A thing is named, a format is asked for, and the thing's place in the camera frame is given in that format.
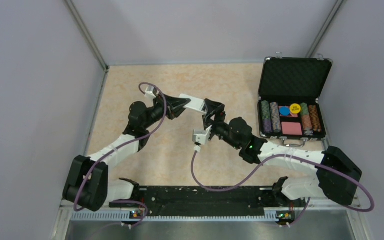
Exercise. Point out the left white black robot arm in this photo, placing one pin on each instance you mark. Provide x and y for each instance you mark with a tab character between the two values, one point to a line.
88	185

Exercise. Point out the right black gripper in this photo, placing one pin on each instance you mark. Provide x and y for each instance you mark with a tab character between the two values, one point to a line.
213	108

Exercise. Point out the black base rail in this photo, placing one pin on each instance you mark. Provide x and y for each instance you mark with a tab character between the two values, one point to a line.
194	201

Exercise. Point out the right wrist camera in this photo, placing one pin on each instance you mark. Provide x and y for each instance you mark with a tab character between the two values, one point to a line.
201	136

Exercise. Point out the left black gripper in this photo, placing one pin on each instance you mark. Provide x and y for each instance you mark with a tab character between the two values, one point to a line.
174	106

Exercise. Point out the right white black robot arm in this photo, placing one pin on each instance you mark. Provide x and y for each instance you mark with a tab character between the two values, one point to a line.
329	173

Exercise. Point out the white remote control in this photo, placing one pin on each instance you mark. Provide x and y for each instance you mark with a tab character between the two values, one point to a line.
195	104

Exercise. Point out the yellow dealer button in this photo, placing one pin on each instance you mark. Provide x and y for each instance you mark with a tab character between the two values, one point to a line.
295	108

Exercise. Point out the black poker chip case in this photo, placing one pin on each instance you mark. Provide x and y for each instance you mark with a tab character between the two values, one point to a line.
292	80

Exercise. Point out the blue round chip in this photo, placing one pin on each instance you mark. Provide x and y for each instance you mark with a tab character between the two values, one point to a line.
284	111

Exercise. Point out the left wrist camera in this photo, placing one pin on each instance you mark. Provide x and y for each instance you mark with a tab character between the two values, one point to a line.
151	92

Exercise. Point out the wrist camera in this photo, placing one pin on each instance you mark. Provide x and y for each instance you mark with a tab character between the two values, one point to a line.
151	92
201	136

